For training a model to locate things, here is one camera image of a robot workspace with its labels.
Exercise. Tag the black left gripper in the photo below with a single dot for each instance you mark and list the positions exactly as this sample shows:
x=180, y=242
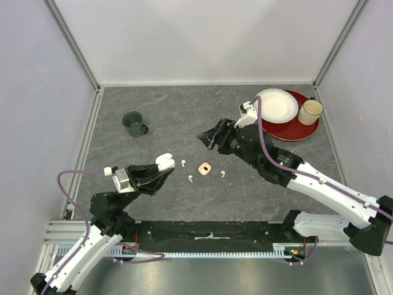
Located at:
x=137, y=171

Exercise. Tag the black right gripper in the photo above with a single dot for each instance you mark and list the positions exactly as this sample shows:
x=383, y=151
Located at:
x=226, y=129

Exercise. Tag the white earbud charging case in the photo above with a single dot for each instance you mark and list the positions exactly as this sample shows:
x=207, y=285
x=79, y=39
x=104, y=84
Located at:
x=165, y=161

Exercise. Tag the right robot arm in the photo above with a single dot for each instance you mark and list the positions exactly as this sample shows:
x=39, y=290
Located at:
x=362, y=220

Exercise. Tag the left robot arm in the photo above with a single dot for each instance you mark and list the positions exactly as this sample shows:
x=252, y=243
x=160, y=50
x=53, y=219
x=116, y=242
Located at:
x=108, y=226

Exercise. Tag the beige earbud charging case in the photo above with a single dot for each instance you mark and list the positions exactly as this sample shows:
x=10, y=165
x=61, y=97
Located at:
x=204, y=169

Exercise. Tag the dark green mug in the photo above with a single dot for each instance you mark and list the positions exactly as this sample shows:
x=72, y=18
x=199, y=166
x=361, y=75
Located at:
x=133, y=123

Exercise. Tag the white plate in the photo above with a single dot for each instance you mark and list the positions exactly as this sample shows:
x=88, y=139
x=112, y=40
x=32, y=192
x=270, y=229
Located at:
x=278, y=106

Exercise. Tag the red round tray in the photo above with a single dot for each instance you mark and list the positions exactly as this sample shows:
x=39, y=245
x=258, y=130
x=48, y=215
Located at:
x=292, y=130

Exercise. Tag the beige patterned cup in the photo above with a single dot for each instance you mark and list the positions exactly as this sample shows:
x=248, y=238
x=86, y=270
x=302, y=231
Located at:
x=310, y=111

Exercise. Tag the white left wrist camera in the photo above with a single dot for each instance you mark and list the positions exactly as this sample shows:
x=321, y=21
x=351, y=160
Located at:
x=120, y=178

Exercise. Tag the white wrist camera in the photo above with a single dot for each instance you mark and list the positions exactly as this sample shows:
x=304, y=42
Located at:
x=120, y=178
x=248, y=115

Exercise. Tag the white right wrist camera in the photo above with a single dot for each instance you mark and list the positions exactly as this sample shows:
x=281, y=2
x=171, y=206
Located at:
x=248, y=115

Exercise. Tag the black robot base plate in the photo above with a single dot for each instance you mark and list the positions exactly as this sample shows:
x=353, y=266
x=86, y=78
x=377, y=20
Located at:
x=210, y=236

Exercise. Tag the light blue cable duct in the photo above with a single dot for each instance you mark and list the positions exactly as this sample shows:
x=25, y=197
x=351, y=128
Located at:
x=278, y=252

